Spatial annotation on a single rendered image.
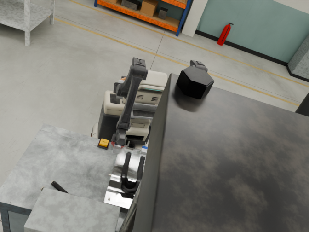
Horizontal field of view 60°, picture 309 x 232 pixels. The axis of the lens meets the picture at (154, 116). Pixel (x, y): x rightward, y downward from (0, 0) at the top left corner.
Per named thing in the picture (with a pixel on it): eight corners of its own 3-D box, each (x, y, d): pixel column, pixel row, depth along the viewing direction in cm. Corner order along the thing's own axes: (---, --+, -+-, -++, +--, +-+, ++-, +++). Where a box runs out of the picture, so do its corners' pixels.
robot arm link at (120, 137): (130, 121, 180) (118, 119, 177) (131, 135, 172) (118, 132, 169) (126, 133, 188) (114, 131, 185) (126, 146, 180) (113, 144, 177)
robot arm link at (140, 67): (148, 55, 168) (133, 51, 164) (148, 73, 161) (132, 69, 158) (128, 91, 205) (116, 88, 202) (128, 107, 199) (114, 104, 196)
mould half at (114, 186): (118, 151, 212) (121, 139, 203) (149, 159, 214) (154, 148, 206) (101, 206, 173) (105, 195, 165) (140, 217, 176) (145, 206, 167)
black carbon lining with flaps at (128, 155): (125, 153, 203) (128, 144, 198) (145, 159, 205) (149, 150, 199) (116, 191, 177) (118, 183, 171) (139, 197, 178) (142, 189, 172)
